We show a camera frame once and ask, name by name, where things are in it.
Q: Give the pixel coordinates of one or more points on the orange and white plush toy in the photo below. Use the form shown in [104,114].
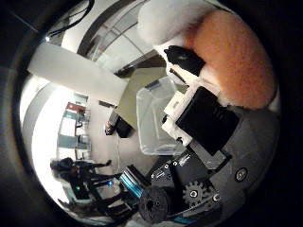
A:
[233,60]

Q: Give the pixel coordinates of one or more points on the clear plastic container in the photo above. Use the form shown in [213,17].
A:
[154,126]

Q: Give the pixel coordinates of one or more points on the white flat board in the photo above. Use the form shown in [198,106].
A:
[75,71]

